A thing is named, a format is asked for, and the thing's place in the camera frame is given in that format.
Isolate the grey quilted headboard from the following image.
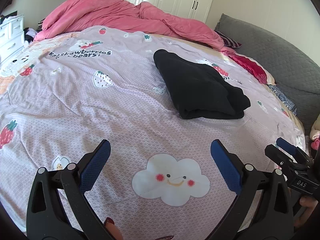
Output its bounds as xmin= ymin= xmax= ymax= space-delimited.
xmin=215 ymin=14 xmax=320 ymax=133

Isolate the dark clothes heap by drawers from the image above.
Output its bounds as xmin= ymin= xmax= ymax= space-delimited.
xmin=23 ymin=28 xmax=37 ymax=43

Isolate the left hand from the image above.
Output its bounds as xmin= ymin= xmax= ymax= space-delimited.
xmin=104 ymin=217 xmax=123 ymax=240

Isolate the pink fluffy blanket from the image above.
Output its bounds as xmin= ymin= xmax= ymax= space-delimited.
xmin=35 ymin=0 xmax=231 ymax=51

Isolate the blue patterned mattress edge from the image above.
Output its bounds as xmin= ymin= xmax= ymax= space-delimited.
xmin=267 ymin=85 xmax=297 ymax=116

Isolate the right hand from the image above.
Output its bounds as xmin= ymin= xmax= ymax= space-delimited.
xmin=294 ymin=196 xmax=318 ymax=228

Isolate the clothes pile beside bed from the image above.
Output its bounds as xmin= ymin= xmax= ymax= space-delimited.
xmin=310 ymin=116 xmax=320 ymax=151

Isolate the striped dark pillow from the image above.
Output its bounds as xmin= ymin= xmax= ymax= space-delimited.
xmin=216 ymin=31 xmax=242 ymax=49

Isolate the red pink pillow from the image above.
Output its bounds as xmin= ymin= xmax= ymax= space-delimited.
xmin=222 ymin=50 xmax=276 ymax=86

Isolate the white drawer chest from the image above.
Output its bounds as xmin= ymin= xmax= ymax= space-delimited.
xmin=0 ymin=15 xmax=24 ymax=63

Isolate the lilac strawberry bear bedsheet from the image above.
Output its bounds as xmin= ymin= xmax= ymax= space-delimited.
xmin=1 ymin=26 xmax=305 ymax=239

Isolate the black orange-trimmed sweatshirt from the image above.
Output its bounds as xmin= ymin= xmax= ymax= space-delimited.
xmin=153 ymin=49 xmax=251 ymax=120

